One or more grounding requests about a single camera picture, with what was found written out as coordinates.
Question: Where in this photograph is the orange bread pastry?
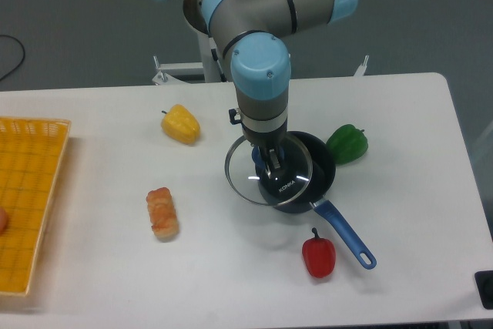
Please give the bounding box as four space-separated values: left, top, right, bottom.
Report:
146 187 179 240

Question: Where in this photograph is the orange object in basket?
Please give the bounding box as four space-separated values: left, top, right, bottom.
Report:
0 207 8 233

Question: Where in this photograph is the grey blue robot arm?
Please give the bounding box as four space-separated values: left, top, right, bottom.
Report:
200 0 358 174

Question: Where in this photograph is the green bell pepper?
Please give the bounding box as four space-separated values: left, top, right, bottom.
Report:
326 124 368 165

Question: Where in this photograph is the dark saucepan with blue handle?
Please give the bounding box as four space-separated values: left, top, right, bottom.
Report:
251 131 377 270

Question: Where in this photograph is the glass lid with blue knob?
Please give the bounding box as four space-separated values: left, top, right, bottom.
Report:
224 134 314 206

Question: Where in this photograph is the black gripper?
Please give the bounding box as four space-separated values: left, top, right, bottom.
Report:
241 120 287 179

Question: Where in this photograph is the black cable on floor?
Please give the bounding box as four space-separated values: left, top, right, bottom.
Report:
0 34 26 82

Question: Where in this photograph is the black device at table edge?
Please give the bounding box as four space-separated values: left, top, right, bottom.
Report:
475 270 493 310

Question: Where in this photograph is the yellow woven basket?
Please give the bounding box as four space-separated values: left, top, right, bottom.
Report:
1 116 71 297

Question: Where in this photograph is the yellow bell pepper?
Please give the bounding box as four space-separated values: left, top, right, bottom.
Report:
161 104 200 145

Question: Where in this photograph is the red bell pepper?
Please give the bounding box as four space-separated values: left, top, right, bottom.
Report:
301 227 337 279

